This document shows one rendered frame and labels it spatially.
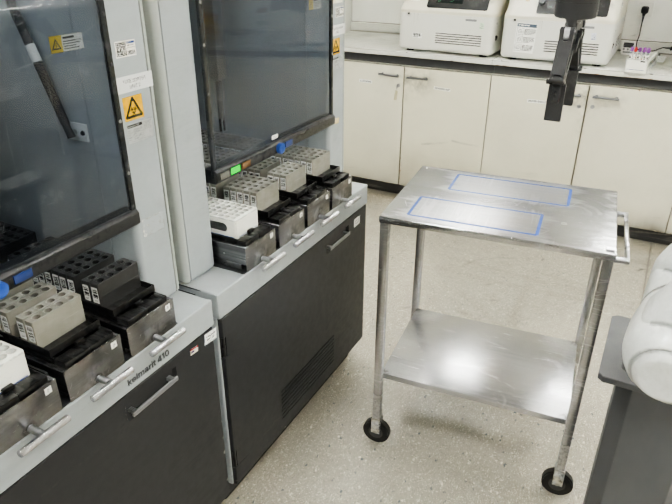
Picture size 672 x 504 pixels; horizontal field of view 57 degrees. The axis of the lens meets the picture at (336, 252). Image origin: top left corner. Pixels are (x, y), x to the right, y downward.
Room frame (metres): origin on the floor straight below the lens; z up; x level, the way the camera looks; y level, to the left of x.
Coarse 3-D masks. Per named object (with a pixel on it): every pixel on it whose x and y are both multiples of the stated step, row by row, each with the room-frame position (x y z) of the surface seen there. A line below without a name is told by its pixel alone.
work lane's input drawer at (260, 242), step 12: (252, 228) 1.45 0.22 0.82; (264, 228) 1.46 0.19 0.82; (216, 240) 1.42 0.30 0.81; (228, 240) 1.41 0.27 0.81; (240, 240) 1.39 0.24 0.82; (252, 240) 1.41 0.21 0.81; (264, 240) 1.44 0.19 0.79; (216, 252) 1.41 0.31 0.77; (228, 252) 1.40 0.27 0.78; (240, 252) 1.38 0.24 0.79; (252, 252) 1.39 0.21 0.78; (264, 252) 1.44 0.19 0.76; (252, 264) 1.39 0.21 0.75
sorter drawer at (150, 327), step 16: (144, 304) 1.09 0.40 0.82; (160, 304) 1.11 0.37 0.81; (112, 320) 1.05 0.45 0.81; (128, 320) 1.03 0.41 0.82; (144, 320) 1.06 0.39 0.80; (160, 320) 1.09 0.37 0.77; (128, 336) 1.02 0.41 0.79; (144, 336) 1.05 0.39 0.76; (160, 336) 1.07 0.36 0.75; (176, 336) 1.07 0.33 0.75
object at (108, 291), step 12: (132, 264) 1.15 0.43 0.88; (108, 276) 1.09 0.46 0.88; (120, 276) 1.11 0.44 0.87; (132, 276) 1.14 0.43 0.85; (96, 288) 1.06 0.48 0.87; (108, 288) 1.08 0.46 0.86; (120, 288) 1.11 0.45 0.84; (132, 288) 1.14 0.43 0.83; (96, 300) 1.06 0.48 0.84; (108, 300) 1.08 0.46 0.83
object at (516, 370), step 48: (432, 192) 1.71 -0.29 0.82; (480, 192) 1.71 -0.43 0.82; (528, 192) 1.72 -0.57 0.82; (576, 192) 1.72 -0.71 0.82; (384, 240) 1.54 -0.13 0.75; (528, 240) 1.39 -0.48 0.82; (576, 240) 1.39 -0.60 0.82; (624, 240) 1.48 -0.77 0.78; (384, 288) 1.53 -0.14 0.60; (384, 336) 1.54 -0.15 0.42; (432, 336) 1.75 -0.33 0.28; (480, 336) 1.75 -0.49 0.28; (528, 336) 1.75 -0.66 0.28; (576, 336) 1.72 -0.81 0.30; (432, 384) 1.49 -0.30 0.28; (480, 384) 1.50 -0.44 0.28; (528, 384) 1.50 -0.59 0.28; (576, 384) 1.32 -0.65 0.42; (384, 432) 1.53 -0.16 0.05
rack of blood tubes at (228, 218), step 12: (216, 204) 1.52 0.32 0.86; (228, 204) 1.51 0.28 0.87; (240, 204) 1.51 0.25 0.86; (216, 216) 1.43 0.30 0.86; (228, 216) 1.44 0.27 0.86; (240, 216) 1.43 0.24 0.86; (252, 216) 1.47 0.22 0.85; (216, 228) 1.48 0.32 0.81; (228, 228) 1.41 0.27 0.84; (240, 228) 1.42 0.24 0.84
